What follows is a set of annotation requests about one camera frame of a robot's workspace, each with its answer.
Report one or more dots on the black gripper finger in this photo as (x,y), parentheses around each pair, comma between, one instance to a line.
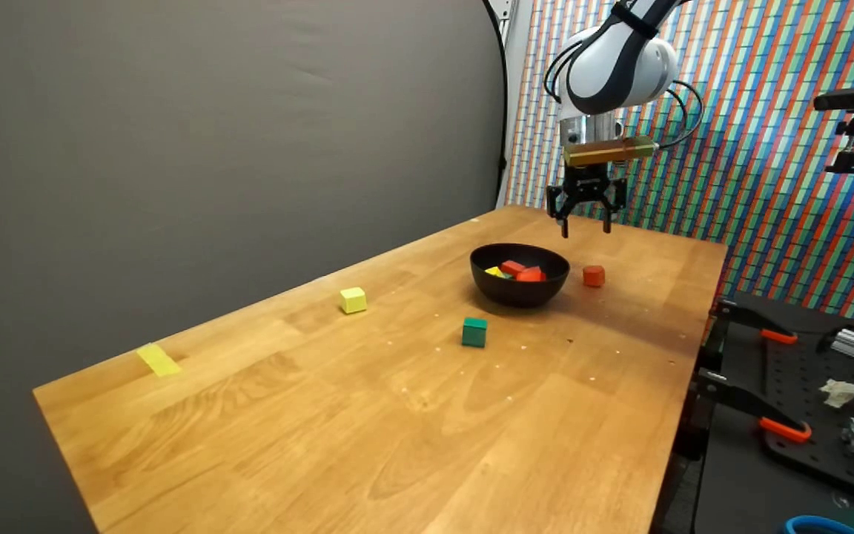
(610,210)
(564,213)

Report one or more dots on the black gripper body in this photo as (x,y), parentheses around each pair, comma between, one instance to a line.
(592,179)

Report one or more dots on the small red cube block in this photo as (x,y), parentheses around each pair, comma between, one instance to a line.
(595,278)

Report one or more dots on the teal green cube block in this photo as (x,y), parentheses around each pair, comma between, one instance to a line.
(476,333)

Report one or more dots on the pale lime cube block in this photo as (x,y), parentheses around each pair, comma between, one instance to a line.
(355,302)

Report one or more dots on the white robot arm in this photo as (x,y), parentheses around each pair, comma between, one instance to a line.
(614,69)

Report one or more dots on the black round bowl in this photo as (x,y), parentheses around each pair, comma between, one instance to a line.
(516,296)

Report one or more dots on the large yellow block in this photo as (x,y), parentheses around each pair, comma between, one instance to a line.
(497,272)

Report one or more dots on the black pegboard bench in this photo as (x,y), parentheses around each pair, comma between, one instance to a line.
(813,366)

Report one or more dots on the white crumpled object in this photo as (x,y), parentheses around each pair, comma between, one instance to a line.
(841,392)

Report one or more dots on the grey fabric backdrop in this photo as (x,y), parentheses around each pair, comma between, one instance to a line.
(201,151)

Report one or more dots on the yellow tape strip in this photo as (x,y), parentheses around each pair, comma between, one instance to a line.
(158,361)

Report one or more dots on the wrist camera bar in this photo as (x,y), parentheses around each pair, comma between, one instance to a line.
(610,152)

